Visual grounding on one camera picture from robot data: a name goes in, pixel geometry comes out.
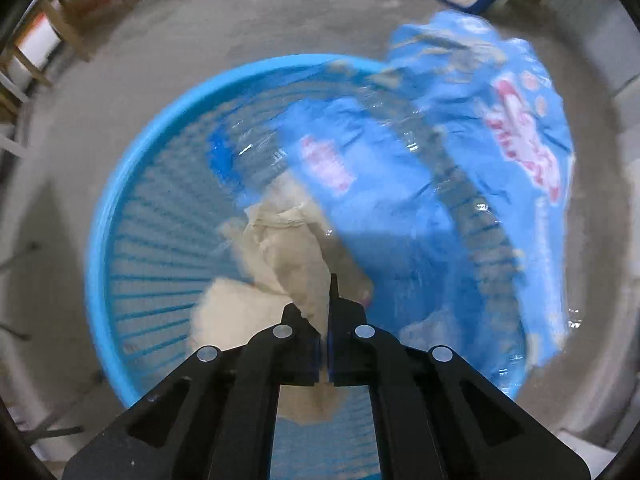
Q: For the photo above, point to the blue plastic snack bag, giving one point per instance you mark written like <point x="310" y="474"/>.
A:
<point x="437" y="185"/>

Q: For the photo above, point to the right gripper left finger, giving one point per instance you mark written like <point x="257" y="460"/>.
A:
<point x="213" y="417"/>

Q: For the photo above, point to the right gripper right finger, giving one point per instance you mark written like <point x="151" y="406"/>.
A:
<point x="434" y="416"/>

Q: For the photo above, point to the beige paper tissue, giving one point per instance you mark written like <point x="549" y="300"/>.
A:
<point x="287" y="253"/>

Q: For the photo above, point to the wooden chair black seat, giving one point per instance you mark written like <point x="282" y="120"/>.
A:
<point x="57" y="13"/>

